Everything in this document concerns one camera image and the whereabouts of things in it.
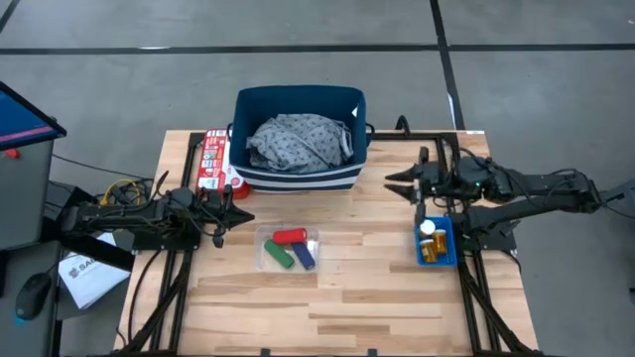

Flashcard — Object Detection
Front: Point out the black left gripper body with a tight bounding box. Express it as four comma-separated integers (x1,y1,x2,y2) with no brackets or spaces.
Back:
199,183,234,249

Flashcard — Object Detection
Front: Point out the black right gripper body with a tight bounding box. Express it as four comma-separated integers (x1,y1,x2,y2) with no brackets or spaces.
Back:
414,146,450,227

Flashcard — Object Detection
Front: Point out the green bandage roll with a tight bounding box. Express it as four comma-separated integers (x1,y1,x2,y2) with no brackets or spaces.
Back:
263,239,296,271

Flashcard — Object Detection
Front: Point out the red bandage roll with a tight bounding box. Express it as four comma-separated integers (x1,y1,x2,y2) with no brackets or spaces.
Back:
272,227,309,246

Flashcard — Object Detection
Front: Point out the blue bandage roll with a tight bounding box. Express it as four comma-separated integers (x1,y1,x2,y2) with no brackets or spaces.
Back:
290,241,318,272

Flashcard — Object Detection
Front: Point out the grey patterned cloth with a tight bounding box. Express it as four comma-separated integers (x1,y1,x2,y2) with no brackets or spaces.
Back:
246,113,355,175

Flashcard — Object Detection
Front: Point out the small blue plastic bin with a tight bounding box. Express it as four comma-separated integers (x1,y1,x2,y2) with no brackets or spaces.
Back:
414,215,458,268

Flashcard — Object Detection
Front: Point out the clear plastic bin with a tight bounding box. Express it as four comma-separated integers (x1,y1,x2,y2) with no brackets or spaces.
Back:
254,225,320,274

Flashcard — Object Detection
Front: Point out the navy white striped fabric basket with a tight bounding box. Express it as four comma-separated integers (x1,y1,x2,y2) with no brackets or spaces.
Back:
227,84,376,194

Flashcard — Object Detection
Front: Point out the red first aid box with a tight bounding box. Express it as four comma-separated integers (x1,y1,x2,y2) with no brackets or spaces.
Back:
195,128,251,200

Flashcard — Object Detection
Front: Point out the white printed paper booklet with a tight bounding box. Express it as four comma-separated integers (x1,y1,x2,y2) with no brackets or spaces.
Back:
58,232,131,310

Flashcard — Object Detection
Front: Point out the grey cabinet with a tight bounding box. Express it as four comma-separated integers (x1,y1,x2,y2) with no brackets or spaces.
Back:
0,140,57,252

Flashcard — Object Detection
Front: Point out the black computer mouse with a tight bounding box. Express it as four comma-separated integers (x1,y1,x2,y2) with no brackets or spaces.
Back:
14,272,54,321

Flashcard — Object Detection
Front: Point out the computer monitor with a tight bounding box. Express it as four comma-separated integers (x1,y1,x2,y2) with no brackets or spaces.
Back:
0,80,68,153

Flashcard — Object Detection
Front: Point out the dark grey desk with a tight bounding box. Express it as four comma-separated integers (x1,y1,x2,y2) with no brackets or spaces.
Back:
0,241,64,357

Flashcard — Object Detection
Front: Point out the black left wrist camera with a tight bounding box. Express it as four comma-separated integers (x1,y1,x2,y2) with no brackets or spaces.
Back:
168,186,195,209

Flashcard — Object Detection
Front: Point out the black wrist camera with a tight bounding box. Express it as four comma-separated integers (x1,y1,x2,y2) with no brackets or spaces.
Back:
168,186,195,209
456,157,492,193

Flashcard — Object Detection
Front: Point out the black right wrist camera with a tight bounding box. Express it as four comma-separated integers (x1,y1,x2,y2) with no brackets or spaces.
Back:
456,157,492,193

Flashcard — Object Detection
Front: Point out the yellow cable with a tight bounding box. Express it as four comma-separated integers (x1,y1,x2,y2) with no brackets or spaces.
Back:
100,178,143,207

